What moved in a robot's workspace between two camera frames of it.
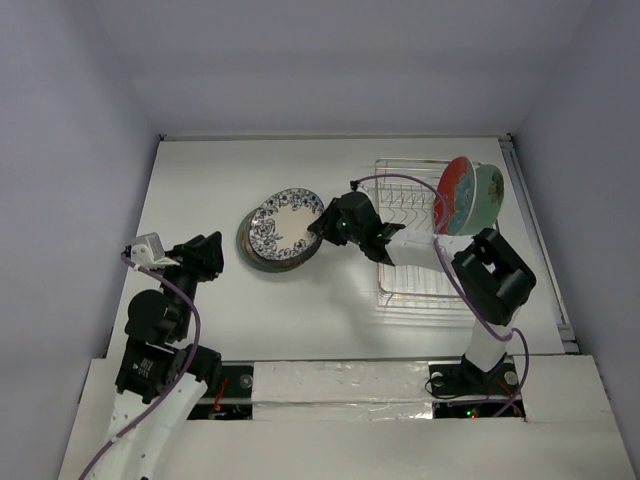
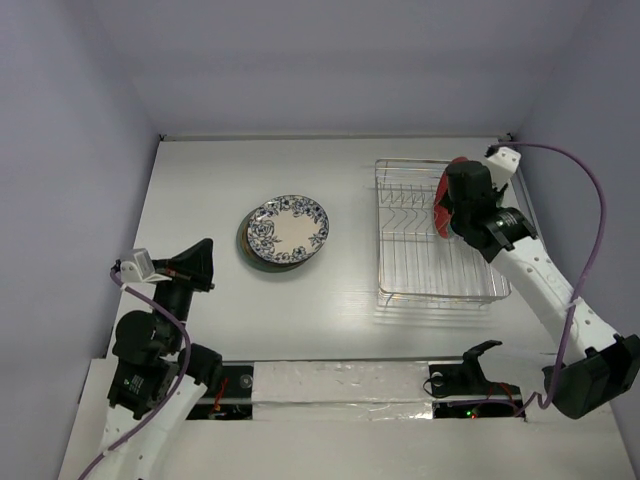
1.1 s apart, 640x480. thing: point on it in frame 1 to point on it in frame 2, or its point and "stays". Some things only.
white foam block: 341,391 stays
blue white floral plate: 279,228 stays
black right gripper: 338,223 to 454,209
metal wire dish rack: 407,191 stays
